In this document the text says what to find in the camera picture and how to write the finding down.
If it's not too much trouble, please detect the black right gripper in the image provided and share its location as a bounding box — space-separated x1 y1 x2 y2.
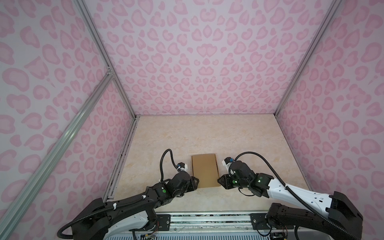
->
214 174 249 190

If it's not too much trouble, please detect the brown cardboard box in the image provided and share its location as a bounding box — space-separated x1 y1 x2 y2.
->
192 154 221 189

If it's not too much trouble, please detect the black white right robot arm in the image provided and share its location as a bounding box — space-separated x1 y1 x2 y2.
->
218 158 363 240

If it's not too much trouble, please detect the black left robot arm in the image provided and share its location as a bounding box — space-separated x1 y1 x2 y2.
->
70 171 199 240

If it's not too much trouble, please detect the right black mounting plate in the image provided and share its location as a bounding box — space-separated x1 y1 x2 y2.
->
250 213 271 231

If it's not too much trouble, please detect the black mounting plate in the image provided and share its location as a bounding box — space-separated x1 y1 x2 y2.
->
130 212 171 232
250 213 271 231

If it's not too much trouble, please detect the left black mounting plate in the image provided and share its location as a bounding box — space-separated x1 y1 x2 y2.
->
130 212 171 232

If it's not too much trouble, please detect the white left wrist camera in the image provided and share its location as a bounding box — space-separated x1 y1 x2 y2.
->
176 163 188 172

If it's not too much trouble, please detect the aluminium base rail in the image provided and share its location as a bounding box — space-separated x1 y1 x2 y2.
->
79 209 346 240

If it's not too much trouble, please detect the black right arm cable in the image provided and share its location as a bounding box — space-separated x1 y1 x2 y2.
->
232 151 361 240

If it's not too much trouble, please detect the back left aluminium post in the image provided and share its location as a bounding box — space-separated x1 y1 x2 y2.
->
73 0 137 120

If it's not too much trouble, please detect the aluminium post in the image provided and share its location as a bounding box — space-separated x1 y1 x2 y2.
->
73 0 137 120
274 0 345 119

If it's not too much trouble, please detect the left aluminium frame strut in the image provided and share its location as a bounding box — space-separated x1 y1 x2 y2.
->
1 73 114 240

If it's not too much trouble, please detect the back right aluminium post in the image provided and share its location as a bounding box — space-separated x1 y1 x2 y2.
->
274 0 345 119

